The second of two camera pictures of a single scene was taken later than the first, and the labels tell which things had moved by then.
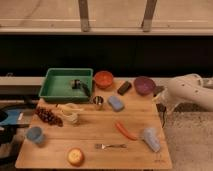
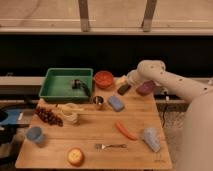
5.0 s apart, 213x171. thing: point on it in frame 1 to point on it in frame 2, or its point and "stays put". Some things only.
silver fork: [103, 146] stays put
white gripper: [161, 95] to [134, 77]
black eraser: [124, 88] stays put
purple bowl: [143, 85] stays put
